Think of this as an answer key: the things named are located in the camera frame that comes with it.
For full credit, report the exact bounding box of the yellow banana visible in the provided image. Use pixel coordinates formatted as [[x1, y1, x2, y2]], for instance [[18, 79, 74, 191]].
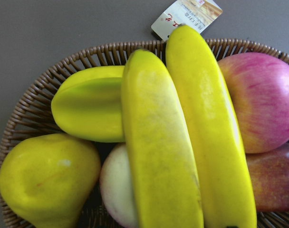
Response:
[[165, 25, 257, 228], [121, 49, 204, 228]]

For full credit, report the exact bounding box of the brown wicker basket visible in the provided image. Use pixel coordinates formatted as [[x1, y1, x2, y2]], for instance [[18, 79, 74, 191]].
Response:
[[0, 38, 289, 228]]

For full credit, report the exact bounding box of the pale peach fruit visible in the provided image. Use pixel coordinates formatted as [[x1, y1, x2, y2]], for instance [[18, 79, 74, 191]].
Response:
[[99, 143, 138, 228]]

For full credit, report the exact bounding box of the red pink apple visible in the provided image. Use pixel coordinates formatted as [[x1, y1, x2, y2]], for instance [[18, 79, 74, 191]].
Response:
[[218, 52, 289, 153]]

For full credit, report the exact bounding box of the yellow star fruit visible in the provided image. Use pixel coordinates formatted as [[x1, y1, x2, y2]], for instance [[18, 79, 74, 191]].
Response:
[[51, 66, 125, 143]]

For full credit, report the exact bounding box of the yellow lemon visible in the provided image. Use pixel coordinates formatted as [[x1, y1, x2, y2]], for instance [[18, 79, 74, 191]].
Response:
[[0, 133, 101, 228]]

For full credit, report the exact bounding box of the white paper price tag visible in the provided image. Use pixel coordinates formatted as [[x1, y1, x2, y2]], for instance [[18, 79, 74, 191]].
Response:
[[151, 0, 223, 41]]

